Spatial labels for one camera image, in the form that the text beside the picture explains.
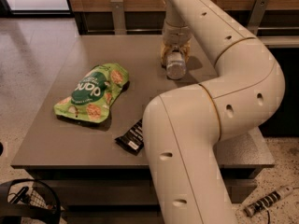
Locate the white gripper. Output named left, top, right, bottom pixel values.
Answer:
left=160, top=21, right=192, bottom=67

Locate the clear plastic water bottle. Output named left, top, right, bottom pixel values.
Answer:
left=166, top=51, right=186, bottom=80

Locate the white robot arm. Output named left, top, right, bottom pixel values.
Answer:
left=143, top=0, right=285, bottom=224

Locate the green snack bag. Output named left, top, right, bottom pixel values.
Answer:
left=53, top=63, right=129, bottom=124

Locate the black candy bar wrapper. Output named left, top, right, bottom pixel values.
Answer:
left=115, top=119, right=144, bottom=155

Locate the grey upper drawer front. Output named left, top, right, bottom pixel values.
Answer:
left=41, top=178, right=257, bottom=206

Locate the grey drawer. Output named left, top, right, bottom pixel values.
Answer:
left=41, top=178, right=257, bottom=206
left=63, top=211, right=164, bottom=224

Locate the white power strip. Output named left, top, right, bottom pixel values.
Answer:
left=244, top=186, right=293, bottom=217

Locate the grey lower drawer front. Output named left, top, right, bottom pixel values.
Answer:
left=63, top=211, right=164, bottom=224

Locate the left metal bracket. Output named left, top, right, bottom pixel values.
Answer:
left=110, top=0, right=127, bottom=35

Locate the black wire basket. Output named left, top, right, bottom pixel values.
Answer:
left=0, top=178, right=61, bottom=224

